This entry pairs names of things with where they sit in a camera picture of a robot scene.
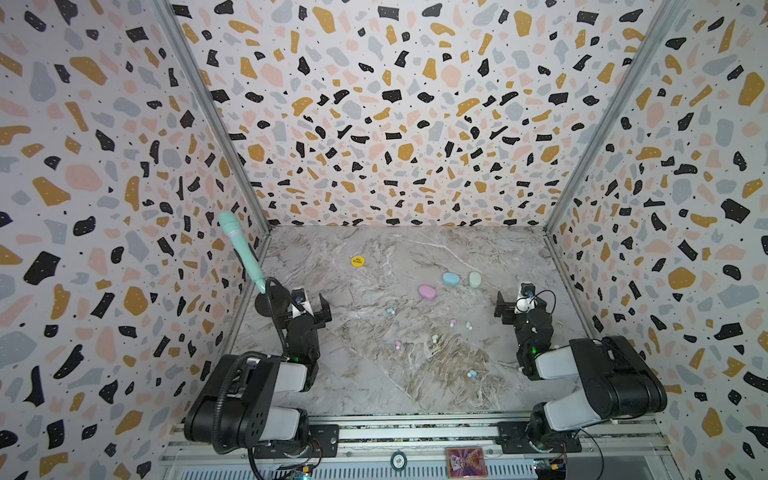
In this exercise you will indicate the mint green microphone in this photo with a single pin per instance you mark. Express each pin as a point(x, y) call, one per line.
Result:
point(232, 228)

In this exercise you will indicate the aluminium corner post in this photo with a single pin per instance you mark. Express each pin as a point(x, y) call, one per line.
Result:
point(659, 27)
point(163, 11)

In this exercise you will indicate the blue earbud case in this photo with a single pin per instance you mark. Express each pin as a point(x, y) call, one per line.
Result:
point(451, 279)

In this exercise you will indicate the left aluminium corner post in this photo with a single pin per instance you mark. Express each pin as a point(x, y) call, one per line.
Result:
point(163, 11)

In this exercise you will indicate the pink square card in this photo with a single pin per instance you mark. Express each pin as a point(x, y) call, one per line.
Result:
point(466, 463)

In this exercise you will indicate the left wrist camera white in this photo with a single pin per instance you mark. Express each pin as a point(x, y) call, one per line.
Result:
point(305, 306)

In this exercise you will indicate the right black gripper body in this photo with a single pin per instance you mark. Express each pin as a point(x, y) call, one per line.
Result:
point(510, 306)

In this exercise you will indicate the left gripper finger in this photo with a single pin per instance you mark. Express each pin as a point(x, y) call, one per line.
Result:
point(325, 314)
point(295, 298)

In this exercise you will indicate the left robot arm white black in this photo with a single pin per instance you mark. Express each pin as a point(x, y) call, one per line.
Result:
point(236, 409)

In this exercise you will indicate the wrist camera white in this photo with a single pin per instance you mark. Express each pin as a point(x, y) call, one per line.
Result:
point(526, 297)
point(305, 306)

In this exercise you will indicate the mint green earbud case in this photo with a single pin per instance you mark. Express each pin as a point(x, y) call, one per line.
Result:
point(475, 279)

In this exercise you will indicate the pink earbud case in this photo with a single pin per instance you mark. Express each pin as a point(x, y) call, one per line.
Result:
point(427, 292)

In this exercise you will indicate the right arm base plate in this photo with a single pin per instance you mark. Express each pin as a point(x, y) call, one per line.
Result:
point(518, 437)

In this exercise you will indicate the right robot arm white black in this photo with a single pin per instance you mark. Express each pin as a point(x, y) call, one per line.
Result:
point(614, 380)

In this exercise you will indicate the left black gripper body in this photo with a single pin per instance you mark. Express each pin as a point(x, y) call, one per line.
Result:
point(279, 303)

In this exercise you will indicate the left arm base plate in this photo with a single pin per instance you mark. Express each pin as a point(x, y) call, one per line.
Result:
point(316, 441)

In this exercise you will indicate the right aluminium corner post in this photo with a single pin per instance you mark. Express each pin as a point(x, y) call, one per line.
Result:
point(659, 27)

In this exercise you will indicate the black round microphone stand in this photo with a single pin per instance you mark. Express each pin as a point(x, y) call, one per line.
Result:
point(275, 301)

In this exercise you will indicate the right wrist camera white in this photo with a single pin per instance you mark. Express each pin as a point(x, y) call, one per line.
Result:
point(526, 297)

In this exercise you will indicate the round white badge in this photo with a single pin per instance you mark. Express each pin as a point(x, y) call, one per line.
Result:
point(398, 461)

